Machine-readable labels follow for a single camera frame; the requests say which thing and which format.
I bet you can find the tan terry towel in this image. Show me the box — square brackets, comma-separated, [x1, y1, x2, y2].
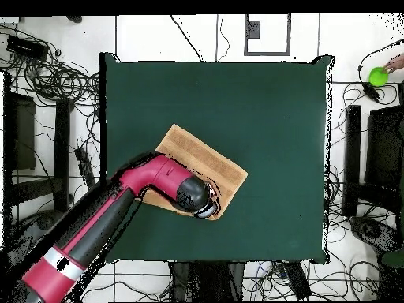
[133, 123, 249, 221]

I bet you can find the bright green ball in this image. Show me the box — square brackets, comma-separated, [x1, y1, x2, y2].
[368, 66, 390, 88]

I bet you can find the black flat panel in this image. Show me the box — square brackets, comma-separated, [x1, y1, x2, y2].
[11, 92, 38, 171]
[365, 105, 404, 190]

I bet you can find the person's hand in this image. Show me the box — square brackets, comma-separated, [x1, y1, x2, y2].
[383, 53, 404, 74]

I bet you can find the dark green table cloth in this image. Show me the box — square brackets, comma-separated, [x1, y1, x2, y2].
[98, 51, 335, 264]

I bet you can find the black power brick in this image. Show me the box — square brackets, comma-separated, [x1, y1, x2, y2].
[283, 261, 312, 301]

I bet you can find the black power strip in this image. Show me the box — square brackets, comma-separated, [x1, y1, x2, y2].
[73, 147, 97, 189]

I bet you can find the black upright bar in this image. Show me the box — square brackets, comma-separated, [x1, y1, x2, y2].
[52, 98, 73, 213]
[343, 104, 363, 218]

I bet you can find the black power adapter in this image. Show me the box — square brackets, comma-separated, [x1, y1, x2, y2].
[362, 82, 382, 103]

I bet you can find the black electronics box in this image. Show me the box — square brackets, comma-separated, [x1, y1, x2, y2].
[6, 34, 49, 61]

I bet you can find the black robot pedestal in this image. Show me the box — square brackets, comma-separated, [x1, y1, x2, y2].
[170, 261, 245, 302]

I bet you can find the thin black cable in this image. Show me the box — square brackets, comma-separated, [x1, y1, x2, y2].
[215, 13, 230, 63]

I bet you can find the long black cable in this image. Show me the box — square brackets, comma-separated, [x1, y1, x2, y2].
[170, 13, 204, 63]

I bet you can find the black cable tangle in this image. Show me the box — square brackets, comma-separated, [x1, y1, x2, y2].
[0, 24, 101, 108]

